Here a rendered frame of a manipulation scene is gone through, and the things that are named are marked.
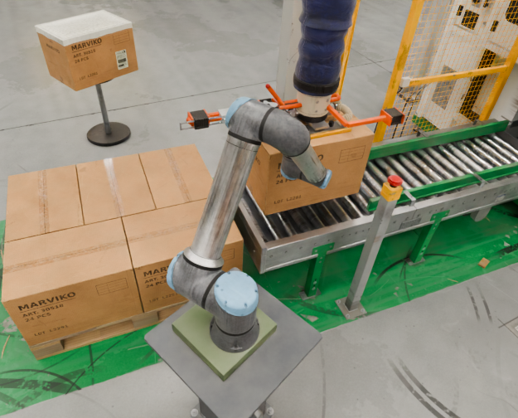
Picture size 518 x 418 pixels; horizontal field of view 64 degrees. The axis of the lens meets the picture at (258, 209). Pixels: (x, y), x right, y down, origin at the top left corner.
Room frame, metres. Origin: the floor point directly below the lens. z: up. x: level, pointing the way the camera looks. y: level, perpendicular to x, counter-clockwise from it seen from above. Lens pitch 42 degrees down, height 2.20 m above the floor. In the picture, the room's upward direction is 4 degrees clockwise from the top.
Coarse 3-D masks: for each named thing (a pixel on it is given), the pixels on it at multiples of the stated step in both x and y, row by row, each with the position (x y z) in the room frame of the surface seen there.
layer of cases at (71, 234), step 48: (192, 144) 2.44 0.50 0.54; (48, 192) 1.83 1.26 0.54; (96, 192) 1.86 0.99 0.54; (144, 192) 1.89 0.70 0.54; (192, 192) 1.92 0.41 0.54; (48, 240) 1.45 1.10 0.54; (96, 240) 1.48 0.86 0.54; (144, 240) 1.50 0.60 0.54; (192, 240) 1.53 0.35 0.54; (240, 240) 1.55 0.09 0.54; (48, 288) 1.15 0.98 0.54; (96, 288) 1.22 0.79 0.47; (144, 288) 1.32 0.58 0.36; (48, 336) 1.10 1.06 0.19
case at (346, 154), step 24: (264, 144) 1.69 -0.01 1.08; (312, 144) 1.72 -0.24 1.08; (336, 144) 1.77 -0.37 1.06; (360, 144) 1.83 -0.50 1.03; (264, 168) 1.65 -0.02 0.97; (336, 168) 1.78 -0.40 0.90; (360, 168) 1.85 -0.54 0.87; (264, 192) 1.63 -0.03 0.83; (288, 192) 1.67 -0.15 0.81; (312, 192) 1.73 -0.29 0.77; (336, 192) 1.80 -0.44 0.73
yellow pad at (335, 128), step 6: (330, 120) 1.88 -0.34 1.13; (306, 126) 1.81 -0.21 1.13; (330, 126) 1.86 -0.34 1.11; (336, 126) 1.87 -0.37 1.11; (342, 126) 1.88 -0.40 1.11; (312, 132) 1.80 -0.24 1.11; (318, 132) 1.80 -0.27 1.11; (324, 132) 1.82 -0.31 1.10; (330, 132) 1.82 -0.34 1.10; (336, 132) 1.83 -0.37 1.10; (342, 132) 1.85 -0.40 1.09; (312, 138) 1.77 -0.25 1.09
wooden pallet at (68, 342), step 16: (176, 304) 1.38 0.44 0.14; (128, 320) 1.32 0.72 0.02; (144, 320) 1.30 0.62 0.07; (160, 320) 1.34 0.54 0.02; (64, 336) 1.13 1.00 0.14; (80, 336) 1.20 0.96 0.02; (96, 336) 1.21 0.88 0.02; (112, 336) 1.22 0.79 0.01; (32, 352) 1.05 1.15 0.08; (48, 352) 1.08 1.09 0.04
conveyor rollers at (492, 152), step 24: (456, 144) 2.71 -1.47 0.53; (480, 144) 2.73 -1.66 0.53; (504, 144) 2.75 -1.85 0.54; (384, 168) 2.33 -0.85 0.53; (408, 168) 2.37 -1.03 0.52; (456, 168) 2.37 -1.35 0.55; (480, 168) 2.39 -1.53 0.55; (264, 216) 1.75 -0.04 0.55; (312, 216) 1.78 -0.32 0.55; (360, 216) 1.81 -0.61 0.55; (264, 240) 1.56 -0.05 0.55
